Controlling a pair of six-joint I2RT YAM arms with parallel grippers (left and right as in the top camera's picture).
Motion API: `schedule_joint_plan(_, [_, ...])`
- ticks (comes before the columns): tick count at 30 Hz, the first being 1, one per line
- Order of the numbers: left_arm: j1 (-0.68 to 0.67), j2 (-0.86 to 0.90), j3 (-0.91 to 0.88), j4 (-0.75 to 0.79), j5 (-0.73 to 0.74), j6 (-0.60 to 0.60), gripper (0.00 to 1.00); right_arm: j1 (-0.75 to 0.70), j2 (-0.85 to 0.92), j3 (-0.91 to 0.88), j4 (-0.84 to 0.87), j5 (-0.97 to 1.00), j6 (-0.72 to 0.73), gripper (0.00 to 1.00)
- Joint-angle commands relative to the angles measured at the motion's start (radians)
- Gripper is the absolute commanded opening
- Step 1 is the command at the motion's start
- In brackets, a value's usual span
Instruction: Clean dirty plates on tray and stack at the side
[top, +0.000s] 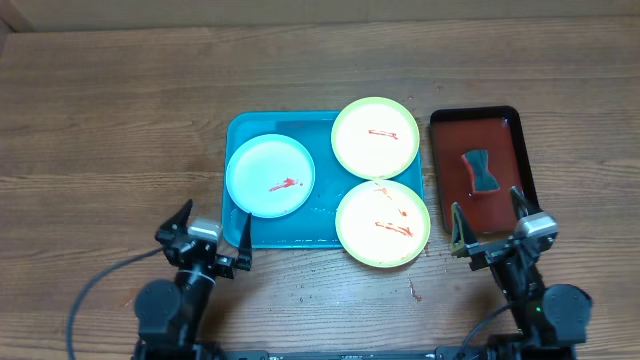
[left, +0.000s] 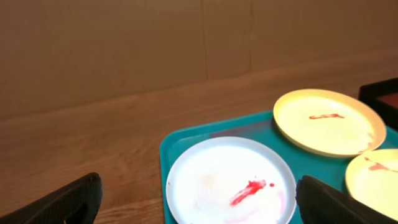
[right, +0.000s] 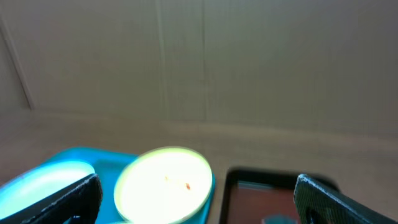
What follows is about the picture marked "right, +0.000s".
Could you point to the teal plastic tray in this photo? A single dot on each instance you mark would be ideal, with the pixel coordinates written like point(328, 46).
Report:
point(108, 165)

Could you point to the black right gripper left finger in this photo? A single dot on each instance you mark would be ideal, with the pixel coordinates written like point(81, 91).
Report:
point(77, 203)

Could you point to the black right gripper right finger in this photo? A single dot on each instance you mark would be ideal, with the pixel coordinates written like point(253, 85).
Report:
point(318, 203)

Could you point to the black tray with brown water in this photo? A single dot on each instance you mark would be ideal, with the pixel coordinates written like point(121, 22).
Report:
point(252, 194)

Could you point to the yellow plate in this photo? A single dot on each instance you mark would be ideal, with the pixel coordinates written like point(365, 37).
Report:
point(164, 185)

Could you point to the light blue plate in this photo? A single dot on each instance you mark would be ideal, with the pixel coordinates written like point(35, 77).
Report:
point(39, 183)

